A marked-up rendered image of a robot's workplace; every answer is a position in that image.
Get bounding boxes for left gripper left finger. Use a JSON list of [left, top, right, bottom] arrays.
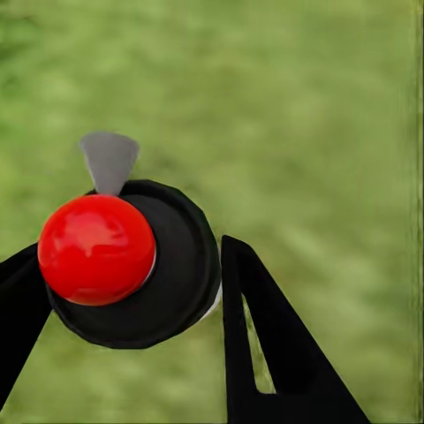
[[0, 243, 53, 410]]

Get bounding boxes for pesticide atomizer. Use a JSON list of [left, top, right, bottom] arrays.
[[38, 131, 223, 350]]

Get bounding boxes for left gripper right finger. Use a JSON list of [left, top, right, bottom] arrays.
[[220, 235, 370, 424]]

